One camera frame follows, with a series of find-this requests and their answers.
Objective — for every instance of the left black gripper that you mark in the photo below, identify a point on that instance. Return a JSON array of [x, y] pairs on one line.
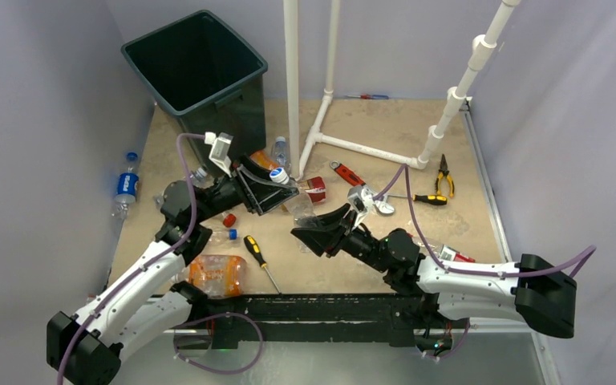
[[265, 195]]

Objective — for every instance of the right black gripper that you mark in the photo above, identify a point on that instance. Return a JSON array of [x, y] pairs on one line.
[[325, 238]]

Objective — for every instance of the clear bottle white cap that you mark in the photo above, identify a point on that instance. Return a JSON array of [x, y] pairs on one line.
[[300, 207]]

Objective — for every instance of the red gold label bottle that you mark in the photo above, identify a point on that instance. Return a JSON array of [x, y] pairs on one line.
[[315, 188]]

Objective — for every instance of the pepsi bottle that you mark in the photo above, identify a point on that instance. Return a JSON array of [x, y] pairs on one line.
[[126, 186], [222, 237]]

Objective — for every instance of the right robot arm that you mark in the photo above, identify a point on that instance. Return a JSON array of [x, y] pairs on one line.
[[527, 291]]

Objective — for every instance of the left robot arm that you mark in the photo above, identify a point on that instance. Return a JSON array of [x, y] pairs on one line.
[[90, 346]]

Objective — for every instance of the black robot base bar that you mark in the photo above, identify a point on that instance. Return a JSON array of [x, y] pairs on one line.
[[394, 319]]

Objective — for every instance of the orange label bottle near bin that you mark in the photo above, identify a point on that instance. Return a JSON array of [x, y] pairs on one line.
[[263, 160]]

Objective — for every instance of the dark green plastic bin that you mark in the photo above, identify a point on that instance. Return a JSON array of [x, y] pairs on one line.
[[206, 77]]

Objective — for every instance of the clear small water bottle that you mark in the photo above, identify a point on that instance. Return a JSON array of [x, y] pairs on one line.
[[280, 153]]

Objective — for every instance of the red cap clear bottle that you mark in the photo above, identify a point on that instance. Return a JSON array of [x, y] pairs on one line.
[[228, 219]]

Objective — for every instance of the crushed clear bottle left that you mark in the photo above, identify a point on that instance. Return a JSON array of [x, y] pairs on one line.
[[199, 178]]

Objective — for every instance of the yellow black screwdriver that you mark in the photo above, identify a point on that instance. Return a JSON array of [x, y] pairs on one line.
[[254, 249]]

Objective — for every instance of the orange label bottle front left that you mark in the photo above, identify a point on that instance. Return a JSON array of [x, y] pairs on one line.
[[218, 276]]

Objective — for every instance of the yellow black pliers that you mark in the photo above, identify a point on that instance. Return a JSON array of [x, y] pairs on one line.
[[444, 174]]

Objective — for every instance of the small red blue screwdriver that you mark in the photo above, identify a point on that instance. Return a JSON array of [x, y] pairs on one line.
[[368, 97]]

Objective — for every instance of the red handle adjustable wrench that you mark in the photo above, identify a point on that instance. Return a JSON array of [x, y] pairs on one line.
[[382, 206]]

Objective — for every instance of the Pepsi bottle by wall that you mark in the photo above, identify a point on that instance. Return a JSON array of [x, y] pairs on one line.
[[126, 186]]

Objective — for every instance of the white PVC pipe frame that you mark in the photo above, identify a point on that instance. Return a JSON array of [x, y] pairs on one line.
[[431, 49]]

